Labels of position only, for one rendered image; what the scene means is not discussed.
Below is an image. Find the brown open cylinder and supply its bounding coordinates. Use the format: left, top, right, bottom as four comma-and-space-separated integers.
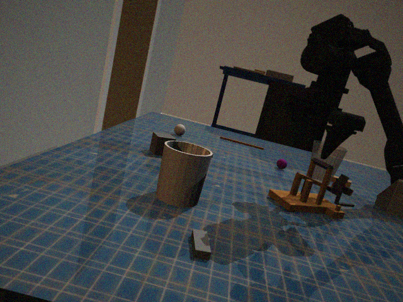
156, 140, 213, 208

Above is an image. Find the grey ball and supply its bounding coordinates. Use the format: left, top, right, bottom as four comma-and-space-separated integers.
174, 124, 186, 135

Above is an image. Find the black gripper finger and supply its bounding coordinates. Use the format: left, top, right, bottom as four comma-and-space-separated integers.
321, 125, 357, 159
287, 112, 313, 147

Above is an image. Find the purple ball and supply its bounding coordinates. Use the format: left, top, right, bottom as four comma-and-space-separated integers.
276, 159, 287, 169

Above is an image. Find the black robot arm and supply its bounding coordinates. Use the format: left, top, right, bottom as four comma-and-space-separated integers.
288, 14, 403, 184

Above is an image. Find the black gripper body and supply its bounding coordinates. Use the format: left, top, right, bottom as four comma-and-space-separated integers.
283, 77, 366, 132

